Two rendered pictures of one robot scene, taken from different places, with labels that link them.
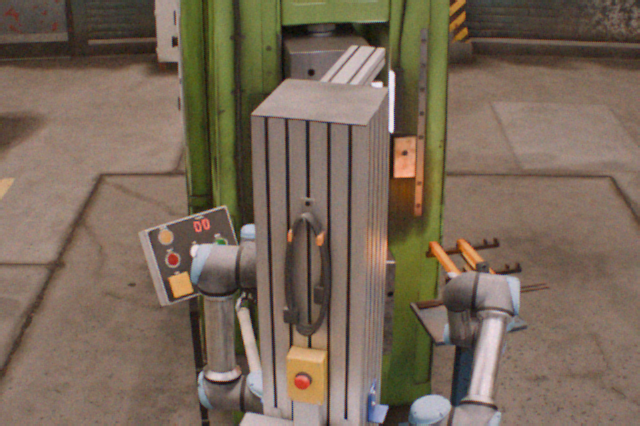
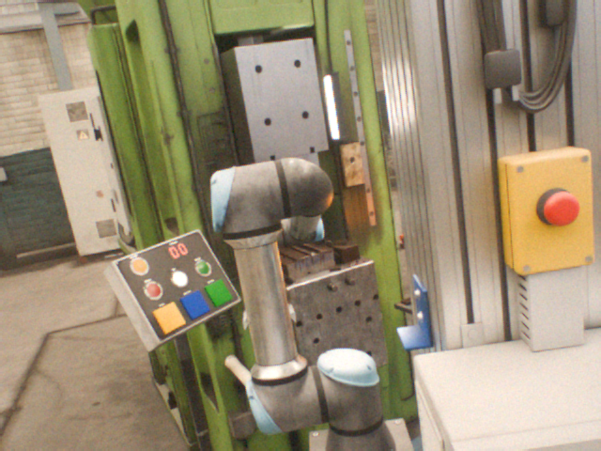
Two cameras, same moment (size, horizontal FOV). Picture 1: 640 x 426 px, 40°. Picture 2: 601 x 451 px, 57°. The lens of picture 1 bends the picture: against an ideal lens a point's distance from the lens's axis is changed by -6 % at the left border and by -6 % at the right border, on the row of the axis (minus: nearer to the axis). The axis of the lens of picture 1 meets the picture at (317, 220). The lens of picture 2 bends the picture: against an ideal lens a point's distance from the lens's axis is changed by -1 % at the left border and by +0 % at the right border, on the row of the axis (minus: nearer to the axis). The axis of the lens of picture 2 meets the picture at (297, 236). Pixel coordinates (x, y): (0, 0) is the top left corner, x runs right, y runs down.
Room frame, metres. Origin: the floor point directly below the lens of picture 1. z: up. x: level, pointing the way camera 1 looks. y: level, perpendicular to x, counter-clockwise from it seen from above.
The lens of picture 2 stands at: (1.24, 0.45, 1.57)
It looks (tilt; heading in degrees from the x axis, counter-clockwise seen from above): 14 degrees down; 346
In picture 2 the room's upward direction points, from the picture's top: 10 degrees counter-clockwise
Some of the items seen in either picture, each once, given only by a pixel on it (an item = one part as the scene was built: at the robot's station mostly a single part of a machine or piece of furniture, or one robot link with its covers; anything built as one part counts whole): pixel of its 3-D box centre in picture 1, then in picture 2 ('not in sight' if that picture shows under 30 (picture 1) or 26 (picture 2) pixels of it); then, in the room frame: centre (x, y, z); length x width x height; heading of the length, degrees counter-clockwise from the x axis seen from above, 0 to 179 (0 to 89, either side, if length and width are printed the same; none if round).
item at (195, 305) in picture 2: not in sight; (194, 305); (2.89, 0.41, 1.01); 0.07 x 0.05 x 0.07; 125
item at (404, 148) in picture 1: (404, 157); (351, 164); (3.36, -0.34, 1.27); 0.09 x 0.02 x 0.17; 100
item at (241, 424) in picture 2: (243, 365); (241, 423); (3.23, 0.32, 0.36); 0.09 x 0.07 x 0.12; 100
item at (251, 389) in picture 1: (265, 394); (346, 385); (2.22, 0.16, 0.98); 0.13 x 0.12 x 0.14; 82
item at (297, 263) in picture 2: not in sight; (287, 254); (3.38, -0.02, 0.96); 0.42 x 0.20 x 0.09; 10
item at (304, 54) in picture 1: (332, 83); (271, 103); (3.39, -0.06, 1.56); 0.42 x 0.39 x 0.40; 10
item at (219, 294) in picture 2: not in sight; (218, 293); (2.95, 0.33, 1.01); 0.07 x 0.05 x 0.07; 125
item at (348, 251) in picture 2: not in sight; (343, 251); (3.27, -0.22, 0.95); 0.12 x 0.08 x 0.06; 10
